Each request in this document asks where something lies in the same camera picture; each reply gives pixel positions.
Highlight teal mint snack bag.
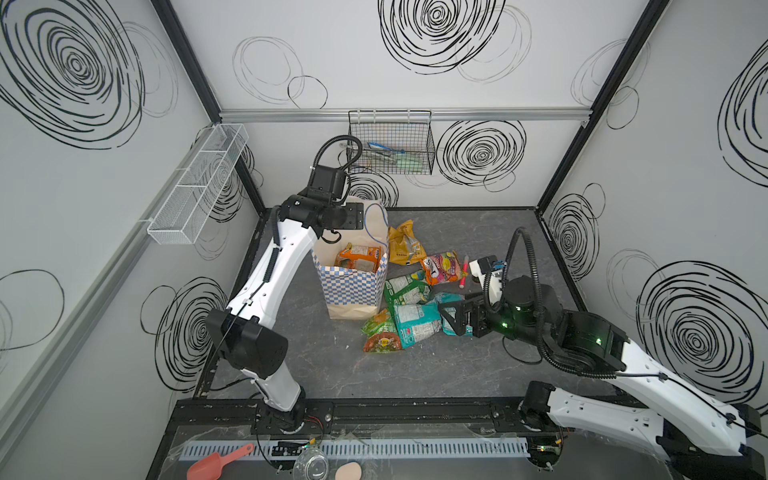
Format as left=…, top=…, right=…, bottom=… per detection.
left=434, top=292, right=465, bottom=336

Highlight orange Fox's snack bag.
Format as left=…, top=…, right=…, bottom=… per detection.
left=334, top=243, right=383, bottom=273

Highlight blue checkered paper bag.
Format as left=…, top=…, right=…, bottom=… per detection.
left=311, top=197, right=389, bottom=320

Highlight orange snack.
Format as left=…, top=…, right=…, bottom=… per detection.
left=420, top=251, right=464, bottom=286

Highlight yellow snack bag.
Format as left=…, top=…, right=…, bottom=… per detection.
left=388, top=220, right=427, bottom=266

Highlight green red snack bag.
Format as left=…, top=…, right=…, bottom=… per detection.
left=362, top=309, right=403, bottom=353

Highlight green white snack bag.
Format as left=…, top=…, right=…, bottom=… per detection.
left=384, top=271, right=431, bottom=307

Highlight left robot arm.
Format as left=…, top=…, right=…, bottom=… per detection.
left=205, top=135, right=364, bottom=433

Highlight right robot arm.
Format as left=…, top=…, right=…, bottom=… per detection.
left=438, top=227, right=767, bottom=479

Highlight pink marker pen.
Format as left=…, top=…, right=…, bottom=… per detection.
left=459, top=255, right=470, bottom=289

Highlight tongs in basket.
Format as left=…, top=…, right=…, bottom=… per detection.
left=355, top=142, right=406, bottom=165

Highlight beige round sponge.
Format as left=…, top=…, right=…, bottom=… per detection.
left=334, top=462, right=363, bottom=480

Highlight clear glass bowl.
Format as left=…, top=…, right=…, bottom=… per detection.
left=292, top=447, right=330, bottom=480

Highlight red plastic scoop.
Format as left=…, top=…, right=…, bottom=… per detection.
left=186, top=443, right=254, bottom=480

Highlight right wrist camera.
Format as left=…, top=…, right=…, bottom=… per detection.
left=469, top=255, right=504, bottom=304

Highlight black wire wall basket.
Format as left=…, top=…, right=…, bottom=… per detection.
left=347, top=109, right=436, bottom=175

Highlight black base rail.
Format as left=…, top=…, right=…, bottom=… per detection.
left=169, top=397, right=544, bottom=436

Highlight clear wall shelf tray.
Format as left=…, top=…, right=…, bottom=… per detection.
left=147, top=123, right=248, bottom=245

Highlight grey slotted cable duct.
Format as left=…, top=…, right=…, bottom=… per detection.
left=178, top=437, right=530, bottom=461

